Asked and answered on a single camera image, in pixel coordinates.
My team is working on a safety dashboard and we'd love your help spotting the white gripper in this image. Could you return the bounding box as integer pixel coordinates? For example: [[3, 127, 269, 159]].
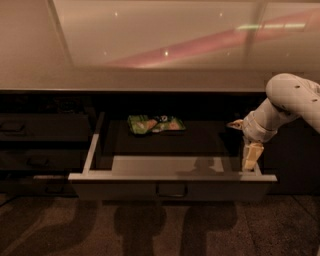
[[227, 111, 277, 171]]

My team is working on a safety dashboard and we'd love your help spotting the dark grey drawer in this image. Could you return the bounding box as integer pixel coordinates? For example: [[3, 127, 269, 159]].
[[69, 113, 277, 201], [0, 150, 86, 171], [0, 113, 91, 142], [0, 176, 76, 197]]

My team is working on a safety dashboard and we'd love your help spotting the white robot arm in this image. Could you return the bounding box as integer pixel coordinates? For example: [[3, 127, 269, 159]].
[[227, 73, 320, 171]]

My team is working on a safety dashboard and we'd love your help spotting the colourful item in top drawer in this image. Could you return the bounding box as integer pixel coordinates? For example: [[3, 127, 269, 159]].
[[127, 115, 186, 135]]

